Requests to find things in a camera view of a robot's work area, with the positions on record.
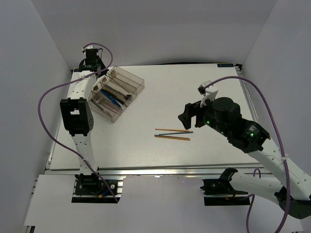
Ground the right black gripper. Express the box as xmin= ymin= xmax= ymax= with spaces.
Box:
xmin=177 ymin=95 xmax=229 ymax=137

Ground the blue knife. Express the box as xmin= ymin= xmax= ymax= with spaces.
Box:
xmin=101 ymin=89 xmax=124 ymax=111

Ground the pink handled fork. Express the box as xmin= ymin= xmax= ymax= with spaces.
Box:
xmin=99 ymin=102 xmax=119 ymax=113

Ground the orange black chopstick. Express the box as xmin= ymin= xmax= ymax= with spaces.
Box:
xmin=155 ymin=128 xmax=190 ymax=133

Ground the grey chopstick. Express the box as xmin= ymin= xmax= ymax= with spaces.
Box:
xmin=155 ymin=131 xmax=193 ymax=136

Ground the black knife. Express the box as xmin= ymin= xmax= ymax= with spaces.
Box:
xmin=105 ymin=89 xmax=128 ymax=107

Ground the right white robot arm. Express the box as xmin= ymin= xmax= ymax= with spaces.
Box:
xmin=178 ymin=97 xmax=311 ymax=219

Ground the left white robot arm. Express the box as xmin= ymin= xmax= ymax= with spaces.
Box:
xmin=60 ymin=46 xmax=103 ymax=175

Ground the clear compartment organizer tray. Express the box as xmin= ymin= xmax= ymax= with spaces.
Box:
xmin=88 ymin=67 xmax=144 ymax=122

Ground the right blue table sticker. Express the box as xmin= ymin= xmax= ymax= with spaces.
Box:
xmin=217 ymin=63 xmax=234 ymax=68

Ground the white front cover board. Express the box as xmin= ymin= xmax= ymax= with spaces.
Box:
xmin=23 ymin=174 xmax=304 ymax=233

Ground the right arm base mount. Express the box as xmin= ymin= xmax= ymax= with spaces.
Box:
xmin=200 ymin=167 xmax=250 ymax=206

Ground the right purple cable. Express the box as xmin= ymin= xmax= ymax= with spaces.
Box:
xmin=201 ymin=76 xmax=290 ymax=233

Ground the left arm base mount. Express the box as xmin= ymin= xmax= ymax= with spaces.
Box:
xmin=71 ymin=174 xmax=121 ymax=204

